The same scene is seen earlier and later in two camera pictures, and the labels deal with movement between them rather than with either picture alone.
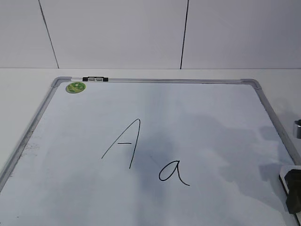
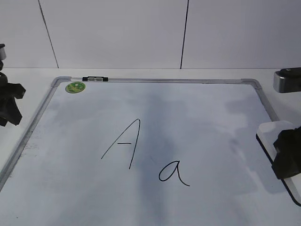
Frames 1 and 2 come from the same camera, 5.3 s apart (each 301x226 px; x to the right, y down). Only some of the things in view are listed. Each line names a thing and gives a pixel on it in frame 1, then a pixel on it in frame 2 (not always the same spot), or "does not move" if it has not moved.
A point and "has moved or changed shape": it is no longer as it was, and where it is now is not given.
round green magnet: [75, 87] does not move
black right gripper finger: [293, 180] -> [287, 161]
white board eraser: [283, 171] has moved or changed shape
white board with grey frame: [150, 151] does not move
